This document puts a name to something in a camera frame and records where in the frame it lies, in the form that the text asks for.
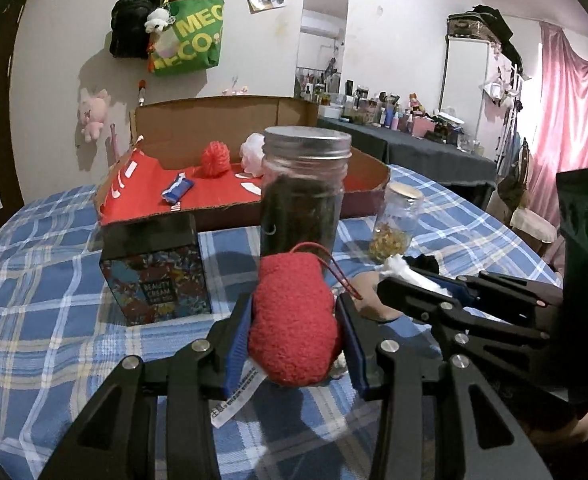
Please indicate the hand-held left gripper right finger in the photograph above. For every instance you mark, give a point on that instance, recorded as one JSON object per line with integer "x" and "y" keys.
{"x": 353, "y": 355}

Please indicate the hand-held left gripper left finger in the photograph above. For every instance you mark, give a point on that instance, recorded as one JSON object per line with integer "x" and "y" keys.
{"x": 236, "y": 350}

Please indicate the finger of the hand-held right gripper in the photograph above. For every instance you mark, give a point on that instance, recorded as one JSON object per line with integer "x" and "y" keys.
{"x": 423, "y": 305}
{"x": 503, "y": 290}

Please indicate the black crochet scrunchie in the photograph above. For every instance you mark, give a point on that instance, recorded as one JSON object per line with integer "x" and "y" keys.
{"x": 421, "y": 262}

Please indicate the tan round sponge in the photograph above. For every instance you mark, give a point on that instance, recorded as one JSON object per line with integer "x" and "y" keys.
{"x": 373, "y": 300}

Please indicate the red fuzzy plush pouch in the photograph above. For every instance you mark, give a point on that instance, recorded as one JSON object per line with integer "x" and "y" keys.
{"x": 294, "y": 330}

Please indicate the blue snack packet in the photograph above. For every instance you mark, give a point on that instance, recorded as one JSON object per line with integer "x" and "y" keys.
{"x": 176, "y": 189}

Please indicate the coral foam net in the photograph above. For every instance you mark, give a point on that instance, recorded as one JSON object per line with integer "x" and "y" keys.
{"x": 216, "y": 160}

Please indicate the white mesh bath pouf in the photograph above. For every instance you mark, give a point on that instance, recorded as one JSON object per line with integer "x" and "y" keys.
{"x": 251, "y": 152}

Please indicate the cardboard box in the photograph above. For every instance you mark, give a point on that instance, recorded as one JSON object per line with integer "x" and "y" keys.
{"x": 214, "y": 120}

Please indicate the small glass jar dried flowers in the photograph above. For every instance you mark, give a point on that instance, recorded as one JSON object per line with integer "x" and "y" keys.
{"x": 393, "y": 220}

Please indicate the colourful printed tin box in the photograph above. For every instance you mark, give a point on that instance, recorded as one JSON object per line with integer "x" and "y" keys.
{"x": 149, "y": 285}

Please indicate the red printed liner sheet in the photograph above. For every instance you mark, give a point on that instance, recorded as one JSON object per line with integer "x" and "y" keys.
{"x": 209, "y": 192}

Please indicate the large glass jar metal lid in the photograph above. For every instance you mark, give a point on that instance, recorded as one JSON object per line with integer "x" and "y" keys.
{"x": 299, "y": 200}

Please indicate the pink curtain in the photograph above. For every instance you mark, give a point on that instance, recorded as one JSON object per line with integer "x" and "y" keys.
{"x": 573, "y": 120}

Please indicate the white hanging rack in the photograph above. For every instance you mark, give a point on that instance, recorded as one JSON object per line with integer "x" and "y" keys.
{"x": 503, "y": 100}

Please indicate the blue plaid blanket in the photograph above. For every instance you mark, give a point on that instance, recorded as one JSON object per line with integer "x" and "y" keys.
{"x": 49, "y": 310}

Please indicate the row of cosmetic bottles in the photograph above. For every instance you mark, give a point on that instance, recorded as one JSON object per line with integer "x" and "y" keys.
{"x": 388, "y": 110}

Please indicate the white wardrobe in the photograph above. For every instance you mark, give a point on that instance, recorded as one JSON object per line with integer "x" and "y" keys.
{"x": 466, "y": 80}

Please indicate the dark suitcase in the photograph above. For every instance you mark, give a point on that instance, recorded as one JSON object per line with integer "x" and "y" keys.
{"x": 476, "y": 22}

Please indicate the pink plush toy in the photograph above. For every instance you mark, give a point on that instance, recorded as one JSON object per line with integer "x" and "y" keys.
{"x": 93, "y": 112}

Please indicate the green tote bag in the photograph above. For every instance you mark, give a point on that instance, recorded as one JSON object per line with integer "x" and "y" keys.
{"x": 189, "y": 35}

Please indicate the dark wooden door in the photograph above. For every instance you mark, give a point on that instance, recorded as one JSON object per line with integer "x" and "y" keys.
{"x": 6, "y": 110}

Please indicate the black bag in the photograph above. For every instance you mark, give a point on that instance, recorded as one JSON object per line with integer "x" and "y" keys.
{"x": 129, "y": 25}

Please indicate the wall mirror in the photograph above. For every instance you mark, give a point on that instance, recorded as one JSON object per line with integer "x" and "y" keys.
{"x": 324, "y": 10}

